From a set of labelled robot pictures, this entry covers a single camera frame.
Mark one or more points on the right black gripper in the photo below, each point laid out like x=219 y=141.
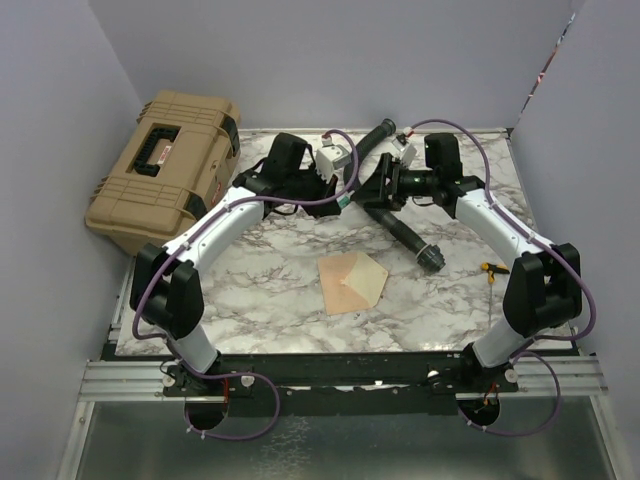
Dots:
x=376 y=191

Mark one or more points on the green white glue stick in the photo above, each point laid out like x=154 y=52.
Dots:
x=343 y=201

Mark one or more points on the aluminium frame rail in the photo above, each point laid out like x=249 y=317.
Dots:
x=128 y=381

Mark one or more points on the tan plastic tool case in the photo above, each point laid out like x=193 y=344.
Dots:
x=175 y=168

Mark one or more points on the yellow black screwdriver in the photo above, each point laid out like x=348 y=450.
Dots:
x=492 y=270

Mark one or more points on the tan paper envelope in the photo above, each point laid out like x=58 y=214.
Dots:
x=350 y=282

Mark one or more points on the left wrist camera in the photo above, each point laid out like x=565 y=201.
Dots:
x=329 y=159

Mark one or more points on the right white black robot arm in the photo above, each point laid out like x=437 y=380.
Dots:
x=544 y=289

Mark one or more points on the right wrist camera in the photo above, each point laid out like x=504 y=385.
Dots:
x=405 y=151

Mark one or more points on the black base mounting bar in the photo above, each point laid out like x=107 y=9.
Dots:
x=351 y=384

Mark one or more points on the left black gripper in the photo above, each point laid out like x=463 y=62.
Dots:
x=323 y=209

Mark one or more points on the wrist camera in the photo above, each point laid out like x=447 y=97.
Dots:
x=405 y=151
x=329 y=159

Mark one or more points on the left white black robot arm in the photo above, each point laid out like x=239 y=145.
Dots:
x=167 y=286

